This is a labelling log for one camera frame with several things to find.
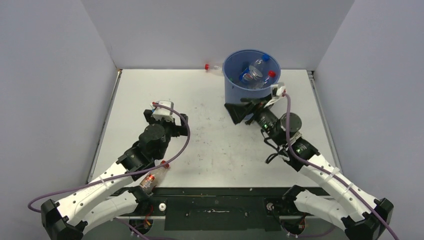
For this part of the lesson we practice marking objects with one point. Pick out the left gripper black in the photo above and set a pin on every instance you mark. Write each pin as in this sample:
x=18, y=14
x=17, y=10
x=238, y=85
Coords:
x=177, y=130

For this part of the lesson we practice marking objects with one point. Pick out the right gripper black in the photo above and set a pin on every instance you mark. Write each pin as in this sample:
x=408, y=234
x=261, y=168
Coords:
x=238, y=111

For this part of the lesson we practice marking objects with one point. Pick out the clear jar silver lid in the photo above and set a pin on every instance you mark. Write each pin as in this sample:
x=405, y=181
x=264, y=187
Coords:
x=252, y=77

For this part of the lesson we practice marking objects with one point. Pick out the red label clear bottle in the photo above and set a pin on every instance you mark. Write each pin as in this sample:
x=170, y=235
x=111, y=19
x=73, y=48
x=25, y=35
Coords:
x=269, y=78

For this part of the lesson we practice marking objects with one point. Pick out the pepsi bottle blue cap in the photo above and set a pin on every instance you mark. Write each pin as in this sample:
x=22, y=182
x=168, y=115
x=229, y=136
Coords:
x=242, y=75

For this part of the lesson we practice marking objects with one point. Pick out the blue label blue cap bottle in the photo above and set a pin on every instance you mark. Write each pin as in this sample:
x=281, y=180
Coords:
x=260, y=63

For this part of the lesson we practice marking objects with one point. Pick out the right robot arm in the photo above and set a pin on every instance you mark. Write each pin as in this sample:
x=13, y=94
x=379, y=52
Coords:
x=359, y=214

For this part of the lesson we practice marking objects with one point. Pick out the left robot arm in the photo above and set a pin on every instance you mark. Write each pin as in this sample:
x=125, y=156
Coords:
x=110, y=195

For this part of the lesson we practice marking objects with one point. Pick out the blue plastic bin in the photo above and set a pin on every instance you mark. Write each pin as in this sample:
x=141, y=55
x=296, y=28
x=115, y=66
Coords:
x=235, y=64

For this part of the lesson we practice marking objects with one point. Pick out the small red cap bottle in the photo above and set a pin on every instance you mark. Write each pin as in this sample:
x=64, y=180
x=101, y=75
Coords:
x=153, y=178

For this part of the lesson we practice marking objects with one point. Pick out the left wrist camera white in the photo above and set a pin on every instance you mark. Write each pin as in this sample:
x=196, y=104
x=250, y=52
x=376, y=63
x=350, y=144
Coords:
x=160, y=113

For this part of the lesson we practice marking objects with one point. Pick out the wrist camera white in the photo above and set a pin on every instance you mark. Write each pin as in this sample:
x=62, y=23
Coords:
x=278, y=92
x=160, y=113

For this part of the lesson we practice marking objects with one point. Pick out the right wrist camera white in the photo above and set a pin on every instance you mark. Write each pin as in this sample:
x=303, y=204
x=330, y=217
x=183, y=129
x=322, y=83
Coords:
x=278, y=92

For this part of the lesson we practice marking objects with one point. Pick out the red cap bottle by wall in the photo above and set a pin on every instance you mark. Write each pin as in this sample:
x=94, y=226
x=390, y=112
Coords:
x=214, y=68

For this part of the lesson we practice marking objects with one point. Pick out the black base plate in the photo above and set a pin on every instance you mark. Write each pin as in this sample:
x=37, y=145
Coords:
x=217, y=209

